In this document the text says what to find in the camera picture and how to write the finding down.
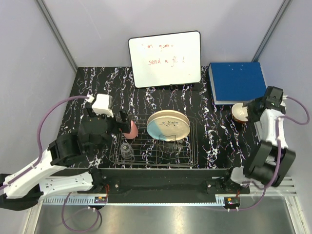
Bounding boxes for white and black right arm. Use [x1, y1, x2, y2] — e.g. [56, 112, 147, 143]
[221, 86, 296, 193]

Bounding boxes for pink and cream plate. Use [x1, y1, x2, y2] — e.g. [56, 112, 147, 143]
[159, 110, 190, 123]

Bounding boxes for metal wire dish rack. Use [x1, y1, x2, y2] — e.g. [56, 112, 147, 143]
[109, 115, 198, 168]

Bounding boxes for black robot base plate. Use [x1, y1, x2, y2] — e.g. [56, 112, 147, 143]
[91, 169, 250, 206]

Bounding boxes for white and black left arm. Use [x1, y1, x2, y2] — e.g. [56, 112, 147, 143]
[0, 111, 131, 211]

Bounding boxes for blue binder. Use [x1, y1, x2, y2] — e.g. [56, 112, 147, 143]
[208, 62, 267, 105]

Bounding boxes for small whiteboard with red writing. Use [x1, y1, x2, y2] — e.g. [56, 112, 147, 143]
[128, 31, 201, 88]

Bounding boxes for blue and cream plate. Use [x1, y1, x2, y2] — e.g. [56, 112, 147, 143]
[146, 112, 190, 142]

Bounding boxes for white cable duct strip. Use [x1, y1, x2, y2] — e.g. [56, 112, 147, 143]
[43, 195, 108, 206]

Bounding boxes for clear drinking glass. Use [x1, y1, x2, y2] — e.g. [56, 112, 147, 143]
[120, 142, 134, 159]

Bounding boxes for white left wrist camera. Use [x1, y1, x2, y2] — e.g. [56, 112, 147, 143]
[85, 94, 114, 117]

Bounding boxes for pink plastic cup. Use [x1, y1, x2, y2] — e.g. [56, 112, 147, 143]
[123, 120, 138, 139]

